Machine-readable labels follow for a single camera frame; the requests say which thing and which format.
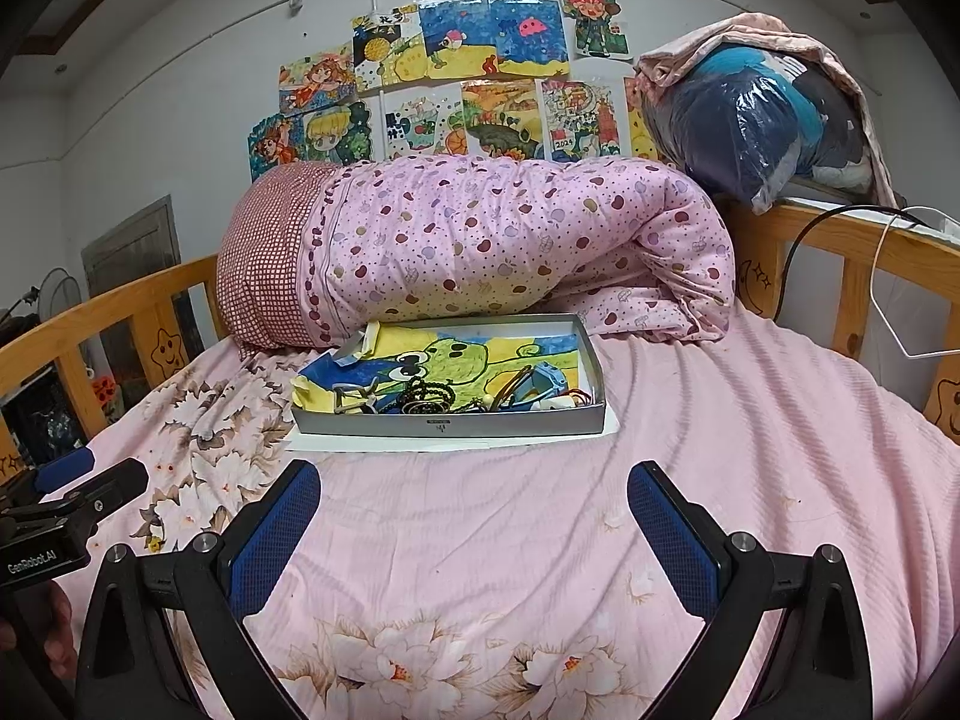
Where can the plastic bag of clothes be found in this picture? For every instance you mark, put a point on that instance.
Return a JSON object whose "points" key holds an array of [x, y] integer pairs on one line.
{"points": [[735, 127]]}

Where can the cartoon dinosaur drawing paper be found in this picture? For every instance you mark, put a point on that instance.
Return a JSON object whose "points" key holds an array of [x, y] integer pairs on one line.
{"points": [[450, 356]]}

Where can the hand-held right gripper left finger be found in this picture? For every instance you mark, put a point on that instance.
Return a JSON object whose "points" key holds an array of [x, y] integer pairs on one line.
{"points": [[277, 532]]}

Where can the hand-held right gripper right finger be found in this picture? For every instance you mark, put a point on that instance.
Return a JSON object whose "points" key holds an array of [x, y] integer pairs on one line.
{"points": [[675, 540]]}

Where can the grey door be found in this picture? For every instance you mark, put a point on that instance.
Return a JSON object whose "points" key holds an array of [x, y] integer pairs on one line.
{"points": [[135, 262]]}

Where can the group of wall drawings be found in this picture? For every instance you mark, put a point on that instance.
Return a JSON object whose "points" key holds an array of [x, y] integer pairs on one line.
{"points": [[450, 37]]}

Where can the rolled pink apple-print quilt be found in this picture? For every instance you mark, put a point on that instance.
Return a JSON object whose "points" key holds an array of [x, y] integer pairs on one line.
{"points": [[487, 240]]}

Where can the shallow grey cardboard box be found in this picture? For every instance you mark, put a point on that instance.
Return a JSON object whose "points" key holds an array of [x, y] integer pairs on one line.
{"points": [[450, 426]]}

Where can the bundle in blue plastic bag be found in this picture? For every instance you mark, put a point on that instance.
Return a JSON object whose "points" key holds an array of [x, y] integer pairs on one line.
{"points": [[750, 26]]}

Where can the pink floral bedsheet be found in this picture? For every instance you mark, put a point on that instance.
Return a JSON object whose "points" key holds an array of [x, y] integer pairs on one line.
{"points": [[525, 540]]}

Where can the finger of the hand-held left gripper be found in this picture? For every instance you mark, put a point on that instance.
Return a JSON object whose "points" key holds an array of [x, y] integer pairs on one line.
{"points": [[67, 466], [112, 484]]}

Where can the person's left hand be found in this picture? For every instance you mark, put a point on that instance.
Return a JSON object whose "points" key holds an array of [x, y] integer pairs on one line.
{"points": [[61, 630]]}

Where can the wooden bed frame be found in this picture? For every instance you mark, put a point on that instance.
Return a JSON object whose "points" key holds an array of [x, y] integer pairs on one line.
{"points": [[825, 240]]}

